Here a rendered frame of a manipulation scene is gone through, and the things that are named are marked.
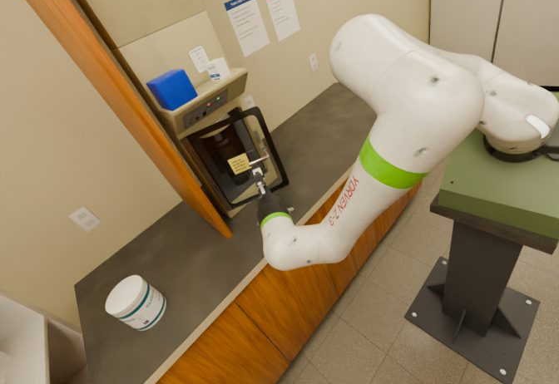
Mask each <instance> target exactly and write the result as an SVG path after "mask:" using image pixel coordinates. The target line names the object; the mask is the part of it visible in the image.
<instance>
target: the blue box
mask: <svg viewBox="0 0 559 384"><path fill-rule="evenodd" d="M146 85H147V86H148V88H149V89H150V91H151V93H152V95H153V96H154V97H155V98H156V100H157V102H158V103H159V105H160V106H161V108H163V109H166V110H169V111H174V110H176V109H177V108H179V107H181V106H183V105H184V104H185V103H187V102H189V101H191V100H193V99H195V98H196V97H197V96H198V95H197V93H196V91H195V88H194V87H193V85H192V84H191V82H190V79H189V77H188V76H187V75H186V72H185V70H184V69H177V70H170V71H168V72H166V73H164V74H162V75H160V76H158V77H156V78H155V79H153V80H151V81H148V82H147V83H146Z"/></svg>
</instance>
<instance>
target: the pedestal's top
mask: <svg viewBox="0 0 559 384"><path fill-rule="evenodd" d="M438 200H439V192H438V194H437V195H436V197H435V198H434V199H433V201H432V203H431V204H430V212H432V213H435V214H439V215H441V216H443V217H446V218H449V219H452V220H455V221H458V222H460V223H463V224H466V225H469V226H472V227H474V228H476V229H480V230H483V231H486V232H488V233H490V234H495V235H497V236H499V237H502V238H505V239H509V240H511V241H513V242H516V243H519V244H522V245H525V246H527V247H530V248H533V249H536V250H539V251H542V252H544V253H547V254H550V255H553V253H554V251H555V249H556V247H557V244H558V242H559V239H554V238H552V237H548V236H546V235H542V234H537V233H534V232H531V231H528V230H525V229H519V228H517V227H513V226H511V225H507V224H502V223H499V222H497V221H493V220H490V219H485V218H482V217H479V216H476V215H473V214H468V213H464V212H462V211H458V210H455V209H450V208H447V207H444V206H441V205H438Z"/></svg>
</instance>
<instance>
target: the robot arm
mask: <svg viewBox="0 0 559 384"><path fill-rule="evenodd" d="M329 65H330V69H331V71H332V73H333V75H334V77H335V78H336V80H337V81H338V82H339V83H340V84H341V85H343V86H345V87H346V88H348V89H349V90H351V91H352V92H353V93H354V94H355V95H357V96H358V97H359V98H361V99H362V100H363V101H364V102H365V103H366V104H368V105H369V106H370V107H371V108H372V109H373V110H374V111H375V113H376V114H377V115H378V117H377V120H376V121H375V122H374V124H373V127H372V129H371V131H370V132H369V135H368V137H367V139H366V141H365V142H364V145H363V147H362V149H361V151H360V153H359V156H358V158H357V160H356V162H355V164H354V167H353V169H352V171H351V173H350V176H349V178H348V180H347V182H346V184H345V186H344V188H343V190H342V192H341V194H340V196H339V197H338V199H337V201H336V202H335V204H334V206H333V208H332V209H331V210H330V211H329V213H328V214H327V215H326V217H325V218H324V219H323V221H322V222H321V223H320V224H312V225H303V226H295V225H294V223H293V221H292V219H291V215H290V214H289V212H290V211H292V210H294V209H293V207H291V208H289V209H288V208H287V207H286V205H285V204H284V203H282V202H281V201H280V198H279V197H277V196H276V195H272V194H271V192H270V190H269V188H268V186H266V183H265V176H264V175H263V174H262V171H261V169H260V167H259V168H257V169H255V170H252V171H253V174H254V178H255V186H256V187H257V188H259V189H258V192H259V197H260V200H259V202H258V204H257V208H258V212H257V219H258V221H259V222H258V223H257V224H256V225H259V226H260V230H261V233H262V236H263V251H264V256H265V259H266V260H267V262H268V263H269V264H270V265H271V266H272V267H273V268H276V269H278V270H281V271H289V270H292V269H296V268H301V267H305V266H309V265H313V264H322V263H338V262H340V261H342V260H344V259H345V258H346V257H347V256H348V255H349V252H350V251H351V249H352V247H353V246H354V244H355V243H356V241H357V240H358V239H359V237H360V236H361V234H362V233H363V232H364V231H365V230H366V228H368V226H370V225H371V223H373V222H374V221H375V220H376V218H378V217H379V216H380V215H381V213H383V212H384V211H385V210H386V209H387V208H388V207H389V206H390V205H392V204H393V203H394V202H396V201H397V200H398V199H400V198H401V197H402V196H403V195H405V194H406V193H407V192H408V191H410V190H411V189H412V188H413V187H414V186H415V185H416V184H417V183H418V182H419V181H420V180H422V179H423V178H424V177H425V176H426V175H427V174H429V173H430V172H431V171H432V170H433V169H434V168H435V167H436V166H437V165H439V164H440V163H441V162H442V161H443V160H444V159H445V158H446V157H447V156H448V155H449V154H450V153H451V152H452V151H453V150H454V149H455V148H456V147H457V146H458V145H459V144H460V143H461V142H462V141H463V140H464V139H465V138H466V137H467V136H468V135H469V134H470V133H471V132H472V131H473V130H474V129H475V127H476V128H477V129H478V130H480V131H481V132H482V133H483V134H484V135H483V144H484V146H485V148H486V150H487V152H488V153H489V154H490V155H491V156H493V157H494V158H496V159H498V160H501V161H504V162H508V163H522V162H527V161H530V160H534V159H536V158H538V157H539V156H541V155H546V156H547V157H548V158H550V159H551V160H559V119H558V117H559V102H558V100H557V98H556V97H555V96H554V95H553V94H552V93H551V92H549V91H548V90H546V89H544V88H542V87H539V86H537V85H534V84H532V83H530V82H527V81H524V80H521V79H519V78H517V77H515V76H513V75H511V74H509V73H508V72H506V71H504V70H503V69H501V68H499V67H497V66H495V65H493V64H492V63H491V62H488V61H486V60H485V59H483V58H481V57H479V56H475V55H468V54H457V53H452V52H446V51H443V50H440V49H437V48H436V47H432V46H429V45H428V44H426V43H424V42H421V41H419V40H418V39H416V38H415V37H412V36H411V35H409V34H408V33H406V32H405V31H404V30H402V29H401V28H399V27H398V26H396V25H395V24H394V23H393V22H391V21H390V20H388V19H387V18H386V17H383V16H380V15H377V14H364V15H360V16H357V17H354V18H353V19H351V20H349V21H348V22H346V23H345V24H344V25H343V26H342V27H341V28H340V29H339V30H338V32H337V33H336V35H335V36H334V39H333V41H332V43H331V46H330V49H329Z"/></svg>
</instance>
